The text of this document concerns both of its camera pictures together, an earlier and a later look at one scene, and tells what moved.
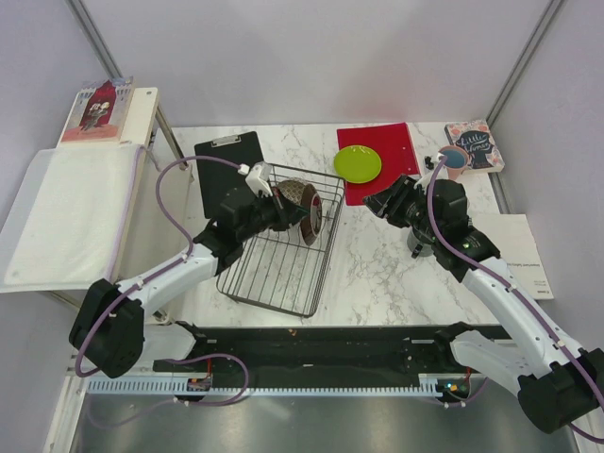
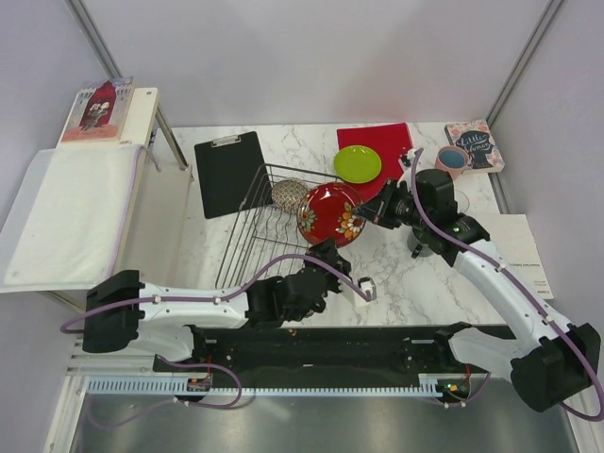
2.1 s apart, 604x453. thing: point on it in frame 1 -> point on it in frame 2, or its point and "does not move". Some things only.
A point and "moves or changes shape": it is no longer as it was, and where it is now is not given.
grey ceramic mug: (413, 240) does not move
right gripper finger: (379, 199) does not move
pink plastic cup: (457, 159) does not move
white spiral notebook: (511, 235) does not move
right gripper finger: (383, 208) -> (369, 214)
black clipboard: (216, 176) does not move
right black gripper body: (411, 209) does not move
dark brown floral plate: (310, 225) moves or changes shape
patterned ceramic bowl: (292, 189) does not move
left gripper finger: (284, 203) -> (342, 264)
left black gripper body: (265, 213) -> (334, 284)
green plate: (359, 164) does not move
